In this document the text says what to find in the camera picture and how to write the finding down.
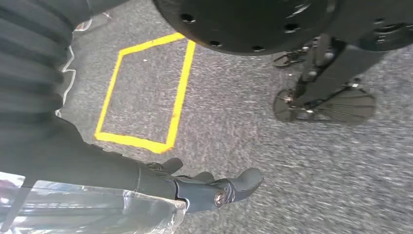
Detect yellow floor tape rectangle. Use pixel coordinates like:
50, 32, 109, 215
94, 32, 196, 155

